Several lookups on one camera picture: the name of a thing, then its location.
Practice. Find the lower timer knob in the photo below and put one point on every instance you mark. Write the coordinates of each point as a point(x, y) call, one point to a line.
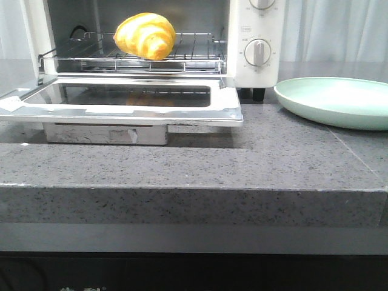
point(257, 52)

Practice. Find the glass oven door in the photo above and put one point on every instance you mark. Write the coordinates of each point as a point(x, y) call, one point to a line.
point(126, 100)

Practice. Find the light green plate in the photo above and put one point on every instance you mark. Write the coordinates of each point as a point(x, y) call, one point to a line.
point(341, 102)

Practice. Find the metal wire oven rack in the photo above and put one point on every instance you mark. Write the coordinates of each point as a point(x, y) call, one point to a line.
point(96, 52)

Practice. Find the upper temperature knob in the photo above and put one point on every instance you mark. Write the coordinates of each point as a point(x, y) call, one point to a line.
point(262, 4)

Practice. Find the oven door handle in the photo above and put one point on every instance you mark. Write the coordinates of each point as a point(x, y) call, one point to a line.
point(156, 135)

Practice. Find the yellow croissant bread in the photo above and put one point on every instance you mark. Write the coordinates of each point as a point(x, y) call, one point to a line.
point(146, 35)

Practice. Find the white Toshiba toaster oven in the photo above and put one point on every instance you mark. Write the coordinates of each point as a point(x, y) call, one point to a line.
point(240, 24)

